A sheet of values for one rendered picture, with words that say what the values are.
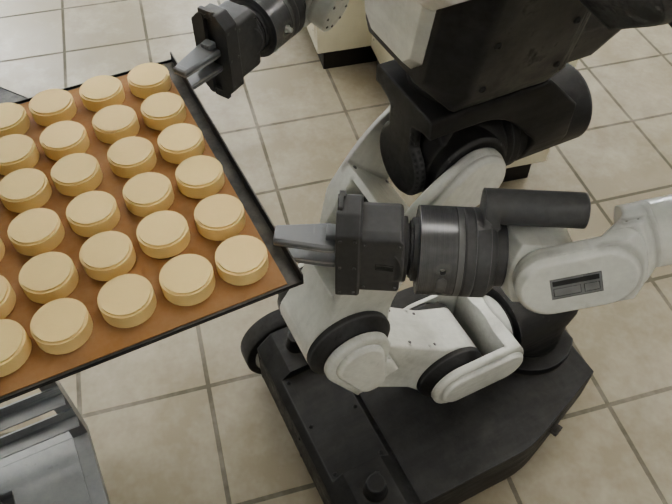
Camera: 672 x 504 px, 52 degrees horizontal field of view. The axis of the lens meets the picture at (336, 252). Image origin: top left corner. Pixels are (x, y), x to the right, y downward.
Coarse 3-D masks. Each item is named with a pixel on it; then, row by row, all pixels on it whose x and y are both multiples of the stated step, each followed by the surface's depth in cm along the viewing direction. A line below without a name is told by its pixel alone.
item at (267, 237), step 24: (192, 96) 84; (216, 144) 78; (240, 192) 73; (264, 216) 70; (264, 240) 69; (288, 264) 67; (288, 288) 65; (216, 312) 63; (168, 336) 62; (96, 360) 60
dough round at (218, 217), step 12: (204, 204) 69; (216, 204) 69; (228, 204) 69; (240, 204) 69; (204, 216) 68; (216, 216) 68; (228, 216) 68; (240, 216) 68; (204, 228) 68; (216, 228) 67; (228, 228) 68; (240, 228) 69; (216, 240) 68
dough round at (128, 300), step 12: (120, 276) 63; (132, 276) 63; (108, 288) 63; (120, 288) 63; (132, 288) 63; (144, 288) 63; (108, 300) 62; (120, 300) 62; (132, 300) 62; (144, 300) 62; (156, 300) 64; (108, 312) 61; (120, 312) 61; (132, 312) 61; (144, 312) 62; (120, 324) 61; (132, 324) 62
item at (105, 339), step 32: (128, 96) 83; (32, 128) 80; (160, 160) 76; (224, 192) 73; (0, 224) 70; (64, 224) 70; (128, 224) 70; (192, 224) 70; (32, 256) 68; (96, 288) 65; (160, 288) 65; (224, 288) 65; (256, 288) 65; (96, 320) 63; (160, 320) 63; (192, 320) 63; (32, 352) 61; (96, 352) 61; (0, 384) 59
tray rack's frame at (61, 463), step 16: (32, 448) 139; (48, 448) 139; (64, 448) 139; (80, 448) 139; (0, 464) 137; (16, 464) 137; (32, 464) 137; (48, 464) 137; (64, 464) 137; (80, 464) 137; (96, 464) 137; (0, 480) 135; (16, 480) 135; (32, 480) 135; (48, 480) 135; (64, 480) 135; (80, 480) 135; (96, 480) 135; (16, 496) 133; (32, 496) 133; (48, 496) 133; (64, 496) 133; (80, 496) 133; (96, 496) 133
